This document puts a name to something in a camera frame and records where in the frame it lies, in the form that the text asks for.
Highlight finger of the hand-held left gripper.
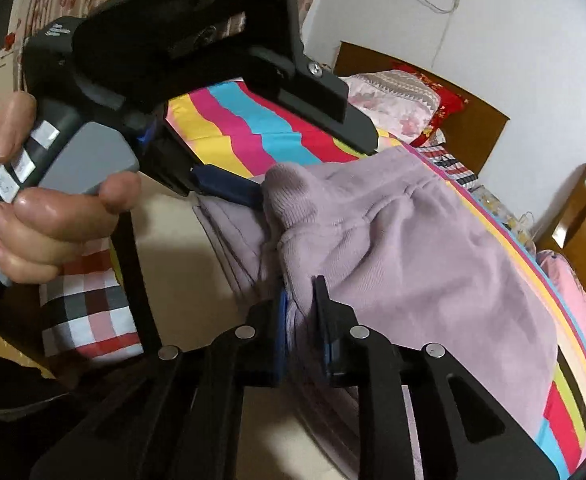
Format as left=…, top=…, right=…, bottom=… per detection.
left=190, top=164, right=264, bottom=211

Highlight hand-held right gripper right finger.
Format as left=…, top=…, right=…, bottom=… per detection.
left=312, top=275, right=560, bottom=480

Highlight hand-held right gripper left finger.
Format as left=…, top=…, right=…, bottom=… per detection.
left=30, top=287, right=291, bottom=480

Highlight lilac pants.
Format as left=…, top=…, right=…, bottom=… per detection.
left=193, top=149, right=559, bottom=456

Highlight person's left hand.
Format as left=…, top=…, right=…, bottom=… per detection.
left=0, top=91, right=142, bottom=286

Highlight rainbow striped bed sheet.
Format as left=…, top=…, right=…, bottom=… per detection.
left=165, top=80, right=586, bottom=480

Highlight beige bed mat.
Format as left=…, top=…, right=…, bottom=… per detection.
left=133, top=187, right=364, bottom=480

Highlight pink floral pillow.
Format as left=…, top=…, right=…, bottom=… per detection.
left=340, top=70, right=441, bottom=146

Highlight red grey plaid cloth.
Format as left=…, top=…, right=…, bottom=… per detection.
left=38, top=237, right=141, bottom=358

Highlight cartoon print cloth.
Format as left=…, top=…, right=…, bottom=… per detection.
left=466, top=185, right=529, bottom=246

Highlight navy red striped cloth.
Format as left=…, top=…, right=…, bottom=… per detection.
left=415, top=142, right=479, bottom=191

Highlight red patterned pillow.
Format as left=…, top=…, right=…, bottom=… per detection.
left=388, top=62, right=469, bottom=148

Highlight dark flat wooden headboard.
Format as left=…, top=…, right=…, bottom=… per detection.
left=333, top=40, right=510, bottom=176

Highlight white cable between beds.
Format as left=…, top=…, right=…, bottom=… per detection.
left=516, top=212, right=541, bottom=243

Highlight thin wall wire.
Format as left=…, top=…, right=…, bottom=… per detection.
left=408, top=0, right=474, bottom=56

